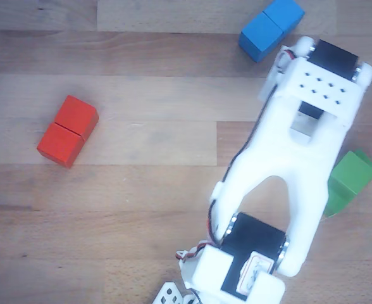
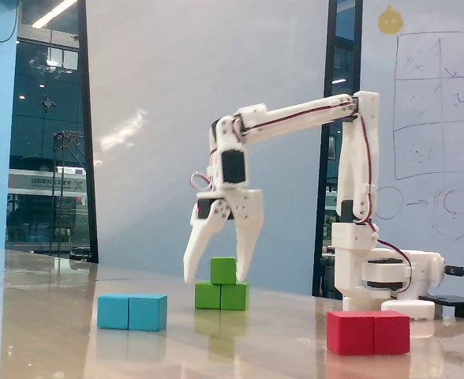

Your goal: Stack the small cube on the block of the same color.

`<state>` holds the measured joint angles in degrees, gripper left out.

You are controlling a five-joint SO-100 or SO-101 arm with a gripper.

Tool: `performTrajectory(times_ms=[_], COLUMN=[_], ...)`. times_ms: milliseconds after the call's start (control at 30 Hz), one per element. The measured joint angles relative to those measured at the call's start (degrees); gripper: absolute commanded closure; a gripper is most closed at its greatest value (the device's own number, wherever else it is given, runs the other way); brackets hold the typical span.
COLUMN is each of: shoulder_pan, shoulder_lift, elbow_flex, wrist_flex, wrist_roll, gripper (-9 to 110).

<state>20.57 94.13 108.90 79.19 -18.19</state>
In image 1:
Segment white handwritten label sticker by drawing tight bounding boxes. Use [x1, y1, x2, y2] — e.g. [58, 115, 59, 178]
[236, 250, 274, 294]

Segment long blue wooden block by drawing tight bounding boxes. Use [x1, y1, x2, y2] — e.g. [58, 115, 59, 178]
[239, 0, 306, 63]

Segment small green wooden cube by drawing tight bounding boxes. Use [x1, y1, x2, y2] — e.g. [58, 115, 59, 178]
[328, 149, 372, 196]

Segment long red wooden block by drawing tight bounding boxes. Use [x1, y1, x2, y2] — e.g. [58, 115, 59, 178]
[36, 95, 100, 169]

